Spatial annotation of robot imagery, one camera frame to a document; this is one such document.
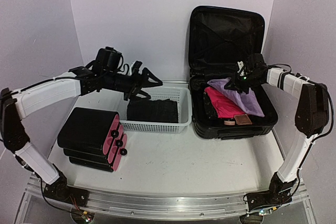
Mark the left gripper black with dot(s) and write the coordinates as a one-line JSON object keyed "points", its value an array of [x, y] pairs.
{"points": [[145, 83]]}

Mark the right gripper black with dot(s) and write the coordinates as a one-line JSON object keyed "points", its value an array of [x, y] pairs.
{"points": [[236, 87]]}

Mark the small red item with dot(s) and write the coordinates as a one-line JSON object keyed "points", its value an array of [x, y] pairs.
{"points": [[224, 107]]}

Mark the purple shirt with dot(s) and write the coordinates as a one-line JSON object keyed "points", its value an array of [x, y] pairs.
{"points": [[246, 101]]}

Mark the black jeans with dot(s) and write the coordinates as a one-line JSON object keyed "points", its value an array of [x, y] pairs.
{"points": [[161, 111]]}

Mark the small round pink tin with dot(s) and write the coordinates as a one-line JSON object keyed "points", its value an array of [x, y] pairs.
{"points": [[229, 122]]}

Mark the white perforated plastic basket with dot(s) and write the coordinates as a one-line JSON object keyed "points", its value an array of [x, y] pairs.
{"points": [[183, 98]]}

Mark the black ribbed hard suitcase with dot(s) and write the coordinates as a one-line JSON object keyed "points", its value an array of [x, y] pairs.
{"points": [[219, 38]]}

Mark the black pink small suitcase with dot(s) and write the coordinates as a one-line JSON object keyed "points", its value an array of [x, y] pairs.
{"points": [[93, 138]]}

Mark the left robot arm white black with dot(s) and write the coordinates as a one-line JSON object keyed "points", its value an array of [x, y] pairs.
{"points": [[31, 116]]}

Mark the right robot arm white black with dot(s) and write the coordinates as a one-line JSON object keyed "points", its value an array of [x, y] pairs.
{"points": [[313, 113]]}

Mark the brown leather wallet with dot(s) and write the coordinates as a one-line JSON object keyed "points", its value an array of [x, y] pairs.
{"points": [[242, 119]]}

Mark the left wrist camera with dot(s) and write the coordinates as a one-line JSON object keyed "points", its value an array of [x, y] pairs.
{"points": [[107, 59]]}

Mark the aluminium front rail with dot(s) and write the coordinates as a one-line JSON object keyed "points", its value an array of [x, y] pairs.
{"points": [[167, 207]]}

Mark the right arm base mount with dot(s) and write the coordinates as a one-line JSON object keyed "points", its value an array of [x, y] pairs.
{"points": [[278, 194]]}

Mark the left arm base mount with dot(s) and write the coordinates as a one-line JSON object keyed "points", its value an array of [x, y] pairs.
{"points": [[62, 192]]}

